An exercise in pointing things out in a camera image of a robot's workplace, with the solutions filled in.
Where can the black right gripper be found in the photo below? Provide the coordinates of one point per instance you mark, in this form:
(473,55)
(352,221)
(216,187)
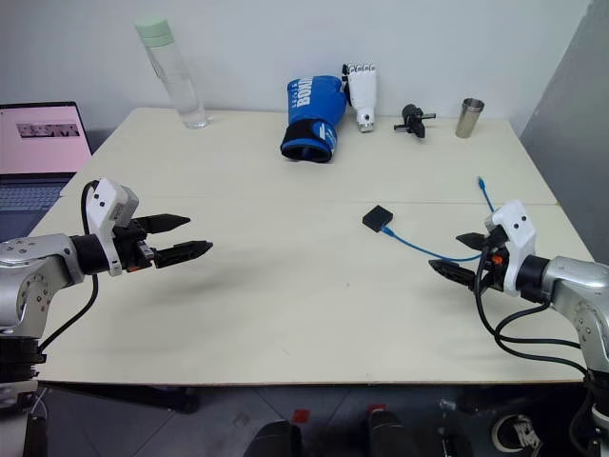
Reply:
(495,273)

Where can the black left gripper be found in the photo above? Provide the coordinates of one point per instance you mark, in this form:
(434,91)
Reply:
(128,247)

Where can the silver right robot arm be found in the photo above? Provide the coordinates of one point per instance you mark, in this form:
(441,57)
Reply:
(571,285)

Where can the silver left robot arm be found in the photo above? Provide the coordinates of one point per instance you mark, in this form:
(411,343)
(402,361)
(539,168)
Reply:
(38,259)

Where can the small black box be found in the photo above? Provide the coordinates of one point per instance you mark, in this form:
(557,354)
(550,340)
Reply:
(377,218)

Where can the steel cup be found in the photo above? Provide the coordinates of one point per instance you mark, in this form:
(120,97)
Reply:
(468,119)

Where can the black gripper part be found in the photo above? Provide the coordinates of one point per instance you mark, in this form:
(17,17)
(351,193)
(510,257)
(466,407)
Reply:
(413,119)

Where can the clear bottle with green lid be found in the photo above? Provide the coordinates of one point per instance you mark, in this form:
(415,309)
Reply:
(178,81)

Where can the grey laptop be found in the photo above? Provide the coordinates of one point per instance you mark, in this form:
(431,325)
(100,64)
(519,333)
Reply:
(38,143)

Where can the blue boxing glove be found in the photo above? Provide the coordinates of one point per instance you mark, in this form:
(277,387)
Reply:
(311,114)

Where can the black and white sneaker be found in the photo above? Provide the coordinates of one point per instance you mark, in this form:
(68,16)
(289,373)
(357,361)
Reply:
(516,433)

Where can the white robotic hand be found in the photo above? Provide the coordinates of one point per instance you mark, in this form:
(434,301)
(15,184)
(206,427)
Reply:
(364,90)

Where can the dark rounded shape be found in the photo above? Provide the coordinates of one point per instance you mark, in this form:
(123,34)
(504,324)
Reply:
(387,435)
(278,440)

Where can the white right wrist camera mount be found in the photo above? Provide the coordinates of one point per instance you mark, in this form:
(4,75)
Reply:
(516,233)

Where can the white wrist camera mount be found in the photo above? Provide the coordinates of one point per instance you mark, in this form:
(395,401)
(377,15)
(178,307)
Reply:
(105,200)
(516,233)

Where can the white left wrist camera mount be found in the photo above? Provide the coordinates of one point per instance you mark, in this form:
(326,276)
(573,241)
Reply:
(105,200)

